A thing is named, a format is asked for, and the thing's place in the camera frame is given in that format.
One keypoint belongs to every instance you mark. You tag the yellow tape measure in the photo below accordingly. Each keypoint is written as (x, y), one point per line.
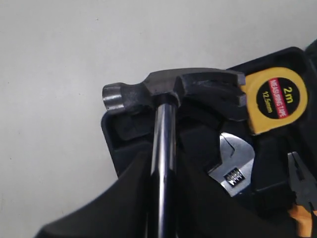
(276, 97)

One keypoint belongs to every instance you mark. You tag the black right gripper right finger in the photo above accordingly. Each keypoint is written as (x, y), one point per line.
(205, 210)

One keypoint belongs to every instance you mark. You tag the orange handled pliers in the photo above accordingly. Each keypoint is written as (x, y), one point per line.
(304, 185)

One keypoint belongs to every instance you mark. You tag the black plastic tool case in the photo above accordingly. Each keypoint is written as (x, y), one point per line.
(213, 153)

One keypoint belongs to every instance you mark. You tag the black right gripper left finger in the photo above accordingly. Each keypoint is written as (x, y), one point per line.
(119, 212)

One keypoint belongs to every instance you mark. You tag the adjustable wrench black handle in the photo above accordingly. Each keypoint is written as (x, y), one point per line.
(237, 159)

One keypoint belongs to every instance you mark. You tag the steel claw hammer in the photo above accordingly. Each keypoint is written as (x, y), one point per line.
(164, 91)

